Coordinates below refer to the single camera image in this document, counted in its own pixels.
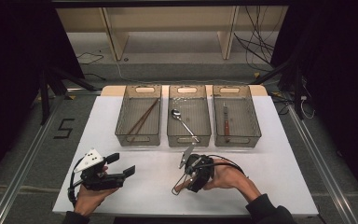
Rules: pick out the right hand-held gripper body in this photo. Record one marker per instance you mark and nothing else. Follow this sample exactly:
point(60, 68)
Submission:
point(203, 168)

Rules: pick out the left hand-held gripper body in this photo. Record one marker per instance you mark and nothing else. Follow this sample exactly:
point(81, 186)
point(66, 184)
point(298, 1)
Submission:
point(90, 160)

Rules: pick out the grey transparent plastic bin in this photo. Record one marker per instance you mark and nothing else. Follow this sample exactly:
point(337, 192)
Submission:
point(242, 118)
point(195, 109)
point(140, 116)

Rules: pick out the brown wooden chopstick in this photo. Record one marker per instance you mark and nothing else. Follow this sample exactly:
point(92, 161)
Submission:
point(143, 117)

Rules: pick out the metal spoon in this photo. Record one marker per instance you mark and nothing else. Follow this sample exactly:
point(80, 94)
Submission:
point(176, 114)

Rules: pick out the person's right hand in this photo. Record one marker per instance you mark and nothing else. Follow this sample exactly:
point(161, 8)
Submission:
point(230, 179)

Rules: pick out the person's left hand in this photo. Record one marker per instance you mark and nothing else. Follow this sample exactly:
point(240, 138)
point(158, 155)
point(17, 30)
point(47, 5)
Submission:
point(88, 200)

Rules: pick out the white table cover sheet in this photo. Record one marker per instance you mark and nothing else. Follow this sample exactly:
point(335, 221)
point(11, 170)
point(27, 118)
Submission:
point(102, 124)

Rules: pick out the black tripod stand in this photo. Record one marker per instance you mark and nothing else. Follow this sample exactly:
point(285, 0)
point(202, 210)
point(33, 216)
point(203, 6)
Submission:
point(45, 99)

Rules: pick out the black curtain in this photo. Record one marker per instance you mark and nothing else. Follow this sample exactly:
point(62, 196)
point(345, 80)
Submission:
point(9, 77)
point(341, 77)

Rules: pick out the black metal stand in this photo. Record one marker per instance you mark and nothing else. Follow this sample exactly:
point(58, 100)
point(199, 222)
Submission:
point(297, 90)

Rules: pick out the light wooden shelf unit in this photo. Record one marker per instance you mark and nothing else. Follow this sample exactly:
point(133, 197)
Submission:
point(167, 18)

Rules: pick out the aluminium floor rail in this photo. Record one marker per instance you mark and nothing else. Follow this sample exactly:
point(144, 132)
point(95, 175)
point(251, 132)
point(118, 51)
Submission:
point(323, 161)
point(21, 168)

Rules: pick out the black metal frame bar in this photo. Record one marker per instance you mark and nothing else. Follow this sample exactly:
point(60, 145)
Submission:
point(167, 3)

